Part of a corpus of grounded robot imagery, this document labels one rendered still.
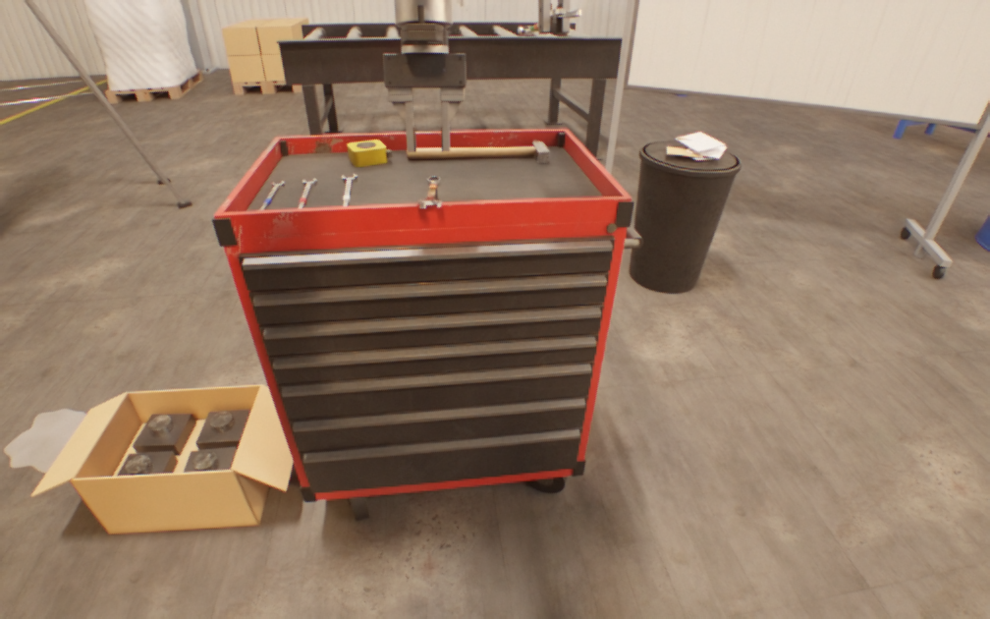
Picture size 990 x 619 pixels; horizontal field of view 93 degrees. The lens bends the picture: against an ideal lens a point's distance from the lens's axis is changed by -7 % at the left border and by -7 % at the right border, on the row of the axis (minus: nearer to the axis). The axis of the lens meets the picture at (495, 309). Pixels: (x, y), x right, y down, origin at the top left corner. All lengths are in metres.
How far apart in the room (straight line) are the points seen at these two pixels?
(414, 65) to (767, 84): 2.49
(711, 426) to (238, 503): 1.49
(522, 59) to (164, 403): 3.16
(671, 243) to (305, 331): 1.76
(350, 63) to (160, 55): 3.85
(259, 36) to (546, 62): 3.94
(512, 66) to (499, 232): 3.10
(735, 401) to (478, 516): 1.03
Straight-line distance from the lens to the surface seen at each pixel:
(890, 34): 3.26
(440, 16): 0.87
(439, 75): 0.88
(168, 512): 1.66
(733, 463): 1.82
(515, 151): 1.25
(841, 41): 3.20
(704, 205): 2.33
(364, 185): 1.11
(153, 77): 7.38
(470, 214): 0.89
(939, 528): 2.00
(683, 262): 2.45
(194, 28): 9.08
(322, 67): 3.89
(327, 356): 1.05
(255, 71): 7.05
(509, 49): 3.94
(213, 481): 1.51
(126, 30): 7.38
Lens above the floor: 1.29
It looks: 35 degrees down
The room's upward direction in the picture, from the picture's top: 1 degrees clockwise
